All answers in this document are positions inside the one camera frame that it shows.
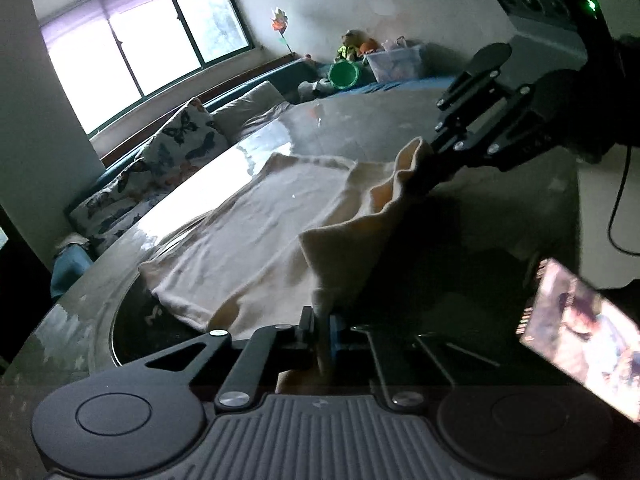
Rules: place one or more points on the black round induction cooktop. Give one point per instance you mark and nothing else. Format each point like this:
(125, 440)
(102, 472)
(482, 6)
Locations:
(150, 319)

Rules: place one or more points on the long butterfly pillow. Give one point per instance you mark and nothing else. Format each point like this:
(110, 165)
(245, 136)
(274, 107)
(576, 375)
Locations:
(110, 212)

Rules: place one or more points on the green quilted star tablecloth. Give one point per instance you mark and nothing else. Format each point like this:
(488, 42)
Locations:
(481, 222)

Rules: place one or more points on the smartphone with lit screen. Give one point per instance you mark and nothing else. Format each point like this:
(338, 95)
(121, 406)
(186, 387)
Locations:
(585, 336)

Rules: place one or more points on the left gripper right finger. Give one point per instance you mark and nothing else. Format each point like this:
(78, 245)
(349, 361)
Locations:
(388, 364)

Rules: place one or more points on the large butterfly pillow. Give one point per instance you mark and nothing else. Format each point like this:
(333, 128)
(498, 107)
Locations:
(185, 144)

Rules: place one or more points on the white pillow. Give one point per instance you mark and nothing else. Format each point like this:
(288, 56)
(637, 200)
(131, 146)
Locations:
(250, 112)

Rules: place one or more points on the cream sweatshirt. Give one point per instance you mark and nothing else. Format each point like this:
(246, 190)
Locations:
(320, 231)

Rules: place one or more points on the green plastic bucket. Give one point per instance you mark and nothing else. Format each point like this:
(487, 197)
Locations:
(344, 75)

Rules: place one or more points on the window with green frame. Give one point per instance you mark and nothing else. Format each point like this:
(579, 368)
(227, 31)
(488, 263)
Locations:
(112, 55)

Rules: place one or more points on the clear plastic storage box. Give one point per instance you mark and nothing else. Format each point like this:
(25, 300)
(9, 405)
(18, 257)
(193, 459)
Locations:
(397, 65)

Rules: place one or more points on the plush toy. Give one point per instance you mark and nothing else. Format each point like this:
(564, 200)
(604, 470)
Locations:
(354, 46)

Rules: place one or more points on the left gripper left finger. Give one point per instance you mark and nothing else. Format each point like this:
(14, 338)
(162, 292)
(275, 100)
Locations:
(270, 351)

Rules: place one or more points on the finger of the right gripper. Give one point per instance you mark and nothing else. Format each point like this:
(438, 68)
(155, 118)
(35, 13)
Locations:
(486, 125)
(485, 64)

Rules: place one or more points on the grey stuffed toy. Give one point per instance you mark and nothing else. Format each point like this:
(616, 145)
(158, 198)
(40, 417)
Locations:
(311, 90)

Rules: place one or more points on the colourful pinwheel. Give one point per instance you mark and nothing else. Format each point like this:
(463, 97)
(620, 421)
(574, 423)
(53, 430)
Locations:
(279, 23)

